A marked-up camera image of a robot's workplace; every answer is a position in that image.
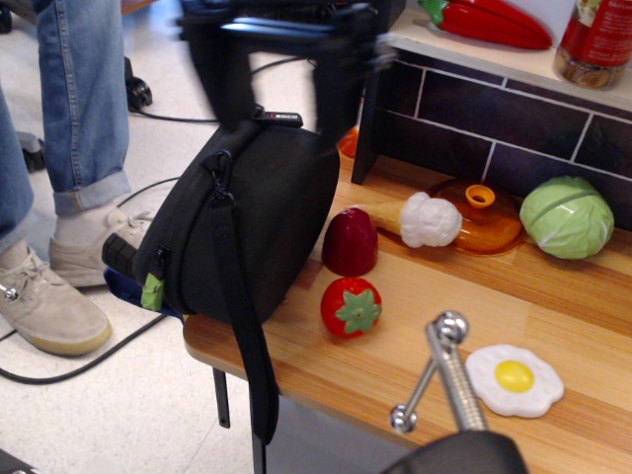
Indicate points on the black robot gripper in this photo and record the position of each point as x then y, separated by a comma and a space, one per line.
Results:
337, 34

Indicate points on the black zipper bag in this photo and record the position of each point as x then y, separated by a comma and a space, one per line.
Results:
279, 186

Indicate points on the green tape zipper pull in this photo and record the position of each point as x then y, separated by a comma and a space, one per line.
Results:
152, 293

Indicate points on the orange toy salmon sushi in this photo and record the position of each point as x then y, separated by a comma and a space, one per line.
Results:
347, 145

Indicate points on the black caster wheel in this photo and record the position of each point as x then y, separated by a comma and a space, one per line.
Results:
138, 93

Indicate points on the dark red toy onion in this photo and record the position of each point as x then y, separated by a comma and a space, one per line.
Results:
351, 244

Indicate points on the dark tiled toy shelf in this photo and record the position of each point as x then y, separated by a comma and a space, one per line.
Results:
493, 113

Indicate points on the blue jeans right leg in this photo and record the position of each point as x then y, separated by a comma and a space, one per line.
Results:
84, 102

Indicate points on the blue jeans leg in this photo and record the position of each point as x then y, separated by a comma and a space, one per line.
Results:
17, 197
84, 102

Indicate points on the toy ice cream cone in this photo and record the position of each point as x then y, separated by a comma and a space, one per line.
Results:
420, 220

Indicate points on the red toy chili pepper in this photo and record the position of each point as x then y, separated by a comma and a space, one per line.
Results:
487, 20

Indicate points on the red toy strawberry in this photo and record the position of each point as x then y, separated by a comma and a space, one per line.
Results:
350, 307

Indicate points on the blue clamp with black grip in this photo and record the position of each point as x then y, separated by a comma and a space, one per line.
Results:
118, 256

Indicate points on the orange glass pot lid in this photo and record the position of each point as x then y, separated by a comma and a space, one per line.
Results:
490, 217

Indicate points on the beige sneaker far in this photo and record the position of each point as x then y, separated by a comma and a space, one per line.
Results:
75, 248

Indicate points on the beige sneaker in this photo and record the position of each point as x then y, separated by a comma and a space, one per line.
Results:
46, 310
75, 248

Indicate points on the blue jeans left leg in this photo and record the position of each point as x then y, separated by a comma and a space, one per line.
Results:
17, 197

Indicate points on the red labelled plastic jar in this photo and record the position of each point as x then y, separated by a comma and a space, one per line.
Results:
596, 46

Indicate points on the black table leg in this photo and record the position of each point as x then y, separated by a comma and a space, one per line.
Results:
221, 396

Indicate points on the green toy cabbage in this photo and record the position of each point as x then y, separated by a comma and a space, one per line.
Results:
567, 218

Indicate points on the beige sneaker near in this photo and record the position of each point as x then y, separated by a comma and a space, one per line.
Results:
46, 310

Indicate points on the toy fried egg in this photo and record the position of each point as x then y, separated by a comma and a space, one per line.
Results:
514, 382

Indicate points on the black clamp body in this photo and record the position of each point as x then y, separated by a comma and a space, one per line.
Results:
465, 452

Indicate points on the metal clamp screw handle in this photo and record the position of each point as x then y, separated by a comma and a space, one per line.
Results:
444, 335

